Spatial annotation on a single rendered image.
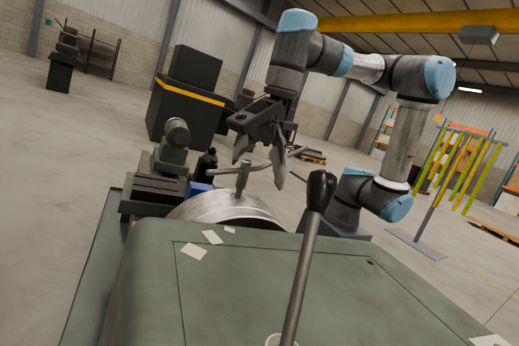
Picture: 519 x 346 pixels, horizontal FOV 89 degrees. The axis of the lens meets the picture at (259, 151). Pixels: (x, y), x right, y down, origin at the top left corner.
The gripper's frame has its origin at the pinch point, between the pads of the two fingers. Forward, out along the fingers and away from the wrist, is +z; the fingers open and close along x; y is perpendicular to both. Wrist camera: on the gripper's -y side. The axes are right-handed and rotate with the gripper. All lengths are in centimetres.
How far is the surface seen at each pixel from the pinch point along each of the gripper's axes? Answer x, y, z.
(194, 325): -22.5, -30.8, 0.8
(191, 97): 408, 265, 32
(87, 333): 40, -15, 71
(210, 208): 0.0, -10.4, 5.5
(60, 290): 119, -2, 123
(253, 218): -7.7, -6.1, 4.7
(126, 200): 57, 0, 33
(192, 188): 28.7, 7.4, 16.9
